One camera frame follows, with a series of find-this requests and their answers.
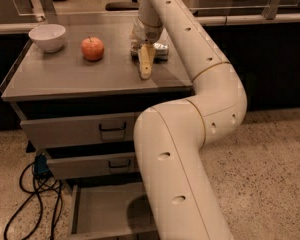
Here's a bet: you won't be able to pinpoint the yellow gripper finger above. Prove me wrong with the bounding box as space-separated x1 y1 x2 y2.
138 44 156 79

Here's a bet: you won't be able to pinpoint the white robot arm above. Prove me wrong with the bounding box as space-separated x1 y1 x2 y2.
134 0 247 240

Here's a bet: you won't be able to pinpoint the grey drawer cabinet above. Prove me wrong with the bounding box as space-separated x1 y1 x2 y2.
0 10 194 240

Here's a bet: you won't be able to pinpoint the grey top drawer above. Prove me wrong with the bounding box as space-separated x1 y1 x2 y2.
21 113 135 149

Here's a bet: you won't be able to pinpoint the grey middle drawer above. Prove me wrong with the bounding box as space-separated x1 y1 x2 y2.
47 152 139 179

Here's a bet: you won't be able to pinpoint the grey open bottom drawer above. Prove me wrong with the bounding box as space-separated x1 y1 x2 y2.
67 182 160 240

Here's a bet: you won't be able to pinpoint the red apple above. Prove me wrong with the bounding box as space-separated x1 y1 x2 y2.
81 37 105 61

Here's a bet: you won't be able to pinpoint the white ceramic bowl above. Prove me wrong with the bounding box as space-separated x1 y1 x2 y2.
29 24 66 53

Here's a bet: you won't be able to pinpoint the black counter cabinets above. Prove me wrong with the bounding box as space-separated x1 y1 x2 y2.
205 23 300 111

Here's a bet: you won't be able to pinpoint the blue power box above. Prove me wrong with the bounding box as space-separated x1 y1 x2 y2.
32 154 51 178

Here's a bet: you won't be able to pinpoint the black floor cables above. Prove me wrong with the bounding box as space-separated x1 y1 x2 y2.
2 161 64 240

